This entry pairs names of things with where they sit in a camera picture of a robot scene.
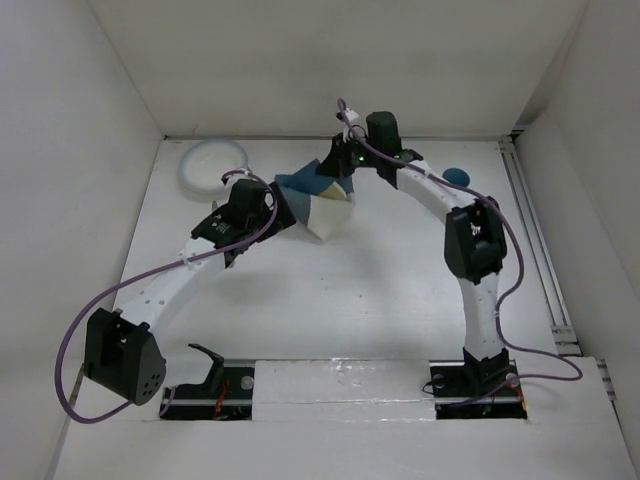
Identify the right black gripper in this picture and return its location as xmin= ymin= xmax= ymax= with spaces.
xmin=316 ymin=131 xmax=381 ymax=179

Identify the blue beige cloth placemat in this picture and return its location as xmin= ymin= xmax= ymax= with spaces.
xmin=274 ymin=159 xmax=355 ymax=242

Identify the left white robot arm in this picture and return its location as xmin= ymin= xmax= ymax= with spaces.
xmin=84 ymin=178 xmax=296 ymax=406

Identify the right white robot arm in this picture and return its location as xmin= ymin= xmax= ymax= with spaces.
xmin=317 ymin=108 xmax=511 ymax=398

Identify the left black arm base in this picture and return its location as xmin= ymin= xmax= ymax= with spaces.
xmin=158 ymin=343 xmax=256 ymax=421

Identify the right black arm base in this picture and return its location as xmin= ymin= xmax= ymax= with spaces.
xmin=422 ymin=361 xmax=528 ymax=420

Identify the white blue-rimmed plate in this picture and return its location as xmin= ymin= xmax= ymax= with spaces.
xmin=178 ymin=139 xmax=249 ymax=198

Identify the blue cup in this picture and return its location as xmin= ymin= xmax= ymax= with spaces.
xmin=442 ymin=167 xmax=470 ymax=187

